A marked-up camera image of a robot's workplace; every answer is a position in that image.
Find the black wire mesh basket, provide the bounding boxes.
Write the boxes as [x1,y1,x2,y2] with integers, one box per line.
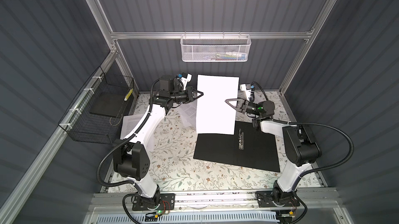
[59,68,135,145]

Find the yellow green marker pen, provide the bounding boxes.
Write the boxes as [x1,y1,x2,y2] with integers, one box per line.
[124,89,134,101]

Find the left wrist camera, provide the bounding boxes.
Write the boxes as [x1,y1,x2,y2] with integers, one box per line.
[177,73,192,90]

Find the pens in white basket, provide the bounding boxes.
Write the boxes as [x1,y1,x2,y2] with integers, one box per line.
[205,51,247,61]

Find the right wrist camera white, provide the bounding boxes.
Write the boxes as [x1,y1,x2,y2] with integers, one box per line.
[240,84,254,102]

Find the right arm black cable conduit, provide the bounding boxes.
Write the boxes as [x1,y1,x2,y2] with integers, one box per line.
[250,81,355,176]

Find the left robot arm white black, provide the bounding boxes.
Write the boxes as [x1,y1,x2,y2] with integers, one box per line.
[108,73,203,208]

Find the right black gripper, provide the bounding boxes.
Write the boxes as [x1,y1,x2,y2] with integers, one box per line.
[225,100,261,119]

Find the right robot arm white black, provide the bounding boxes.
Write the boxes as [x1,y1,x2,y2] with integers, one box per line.
[225,82,322,207]

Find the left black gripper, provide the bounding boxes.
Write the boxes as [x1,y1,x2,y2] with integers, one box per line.
[169,87,202,104]

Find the white wire mesh basket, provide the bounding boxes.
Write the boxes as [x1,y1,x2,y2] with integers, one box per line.
[180,34,251,62]

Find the black pad in basket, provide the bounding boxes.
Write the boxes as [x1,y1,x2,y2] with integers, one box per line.
[89,93,127,118]

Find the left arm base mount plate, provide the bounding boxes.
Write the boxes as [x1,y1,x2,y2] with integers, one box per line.
[132,193,176,211]

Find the printed paper sheet left edge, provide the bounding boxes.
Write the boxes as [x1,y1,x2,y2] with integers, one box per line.
[119,114,155,153]

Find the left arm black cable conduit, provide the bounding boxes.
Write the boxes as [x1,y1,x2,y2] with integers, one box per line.
[96,78,161,224]

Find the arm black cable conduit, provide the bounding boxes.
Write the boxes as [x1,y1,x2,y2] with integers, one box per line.
[250,81,355,176]
[96,78,161,224]

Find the aluminium front rail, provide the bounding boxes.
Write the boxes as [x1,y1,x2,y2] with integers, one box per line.
[88,188,342,213]

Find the red folder black inside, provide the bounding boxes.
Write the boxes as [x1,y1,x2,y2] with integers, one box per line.
[193,121,280,173]

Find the printed paper sheet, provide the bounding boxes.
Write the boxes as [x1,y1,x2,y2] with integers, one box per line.
[177,102,197,128]
[196,75,239,135]

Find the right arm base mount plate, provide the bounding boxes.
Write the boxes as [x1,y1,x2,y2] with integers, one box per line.
[255,189,300,208]

